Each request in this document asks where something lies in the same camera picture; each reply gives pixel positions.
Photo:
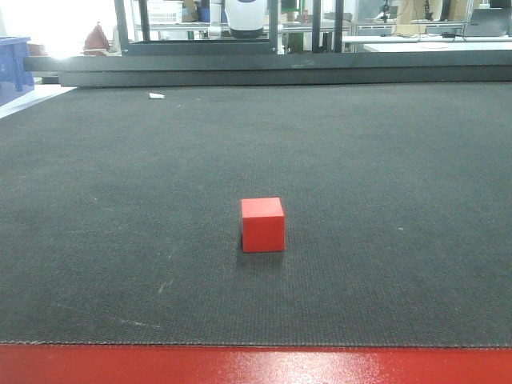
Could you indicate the black metal frame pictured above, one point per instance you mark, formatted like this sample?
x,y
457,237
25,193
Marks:
x,y
220,40

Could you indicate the blue plastic crate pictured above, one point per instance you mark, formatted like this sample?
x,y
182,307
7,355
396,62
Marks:
x,y
15,80

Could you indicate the dark red bag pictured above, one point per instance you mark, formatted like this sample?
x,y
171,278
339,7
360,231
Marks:
x,y
96,43

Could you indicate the red metal table edge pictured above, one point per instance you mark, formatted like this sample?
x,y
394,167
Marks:
x,y
199,364

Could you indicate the red magnetic cube block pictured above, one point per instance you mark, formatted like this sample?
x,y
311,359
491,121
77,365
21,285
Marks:
x,y
263,225

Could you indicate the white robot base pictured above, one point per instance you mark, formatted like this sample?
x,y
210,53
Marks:
x,y
245,18

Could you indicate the black woven table mat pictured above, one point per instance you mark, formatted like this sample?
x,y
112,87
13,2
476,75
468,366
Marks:
x,y
372,215

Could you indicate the grey laptop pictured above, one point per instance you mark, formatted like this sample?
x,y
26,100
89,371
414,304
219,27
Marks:
x,y
492,22

